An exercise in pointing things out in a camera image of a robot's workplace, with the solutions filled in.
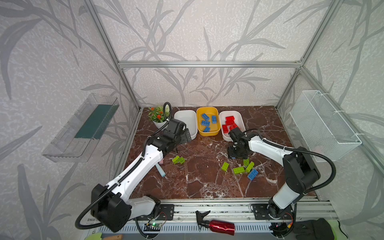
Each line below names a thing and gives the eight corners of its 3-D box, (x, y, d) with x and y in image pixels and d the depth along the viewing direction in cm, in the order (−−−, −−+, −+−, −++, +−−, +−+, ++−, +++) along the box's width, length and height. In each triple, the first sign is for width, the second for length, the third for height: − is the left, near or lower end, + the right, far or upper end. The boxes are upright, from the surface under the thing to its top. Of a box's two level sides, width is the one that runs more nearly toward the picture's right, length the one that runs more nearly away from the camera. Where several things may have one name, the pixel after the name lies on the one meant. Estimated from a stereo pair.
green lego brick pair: (172, 163, 93) (171, 161, 91) (173, 157, 95) (172, 155, 93) (185, 163, 93) (184, 161, 91) (185, 157, 95) (185, 155, 93)
